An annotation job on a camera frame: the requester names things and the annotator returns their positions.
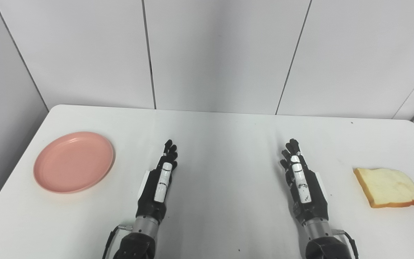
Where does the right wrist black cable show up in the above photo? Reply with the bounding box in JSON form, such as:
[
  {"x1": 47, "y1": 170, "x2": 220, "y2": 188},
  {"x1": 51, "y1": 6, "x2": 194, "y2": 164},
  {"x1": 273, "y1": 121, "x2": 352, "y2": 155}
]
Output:
[{"x1": 335, "y1": 229, "x2": 360, "y2": 259}]

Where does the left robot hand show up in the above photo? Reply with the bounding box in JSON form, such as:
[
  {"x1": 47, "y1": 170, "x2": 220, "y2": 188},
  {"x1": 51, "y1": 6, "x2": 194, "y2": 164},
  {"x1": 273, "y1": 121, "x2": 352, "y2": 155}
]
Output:
[{"x1": 136, "y1": 140, "x2": 178, "y2": 223}]

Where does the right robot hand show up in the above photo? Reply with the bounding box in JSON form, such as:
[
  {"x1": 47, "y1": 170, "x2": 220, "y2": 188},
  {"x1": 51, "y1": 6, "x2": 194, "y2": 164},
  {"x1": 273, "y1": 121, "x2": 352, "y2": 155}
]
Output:
[{"x1": 280, "y1": 138, "x2": 329, "y2": 222}]

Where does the slice of bread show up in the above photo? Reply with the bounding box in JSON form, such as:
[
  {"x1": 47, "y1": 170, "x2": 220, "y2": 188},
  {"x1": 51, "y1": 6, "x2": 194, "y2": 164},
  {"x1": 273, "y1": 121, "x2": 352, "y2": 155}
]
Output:
[{"x1": 353, "y1": 168, "x2": 414, "y2": 209}]

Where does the pink plate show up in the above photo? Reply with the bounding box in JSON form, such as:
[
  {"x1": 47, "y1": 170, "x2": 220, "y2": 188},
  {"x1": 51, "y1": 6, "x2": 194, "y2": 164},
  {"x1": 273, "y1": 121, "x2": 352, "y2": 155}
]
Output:
[{"x1": 33, "y1": 131, "x2": 115, "y2": 194}]

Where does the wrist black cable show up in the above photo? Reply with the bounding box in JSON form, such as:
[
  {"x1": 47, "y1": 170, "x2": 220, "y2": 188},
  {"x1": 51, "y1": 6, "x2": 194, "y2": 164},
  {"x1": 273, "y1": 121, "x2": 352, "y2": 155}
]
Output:
[
  {"x1": 102, "y1": 224, "x2": 133, "y2": 259},
  {"x1": 335, "y1": 229, "x2": 360, "y2": 259}
]

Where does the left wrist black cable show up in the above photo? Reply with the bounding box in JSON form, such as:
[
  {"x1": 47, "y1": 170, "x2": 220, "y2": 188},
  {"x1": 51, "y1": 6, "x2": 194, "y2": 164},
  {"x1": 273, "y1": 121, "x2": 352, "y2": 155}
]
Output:
[{"x1": 102, "y1": 224, "x2": 133, "y2": 259}]

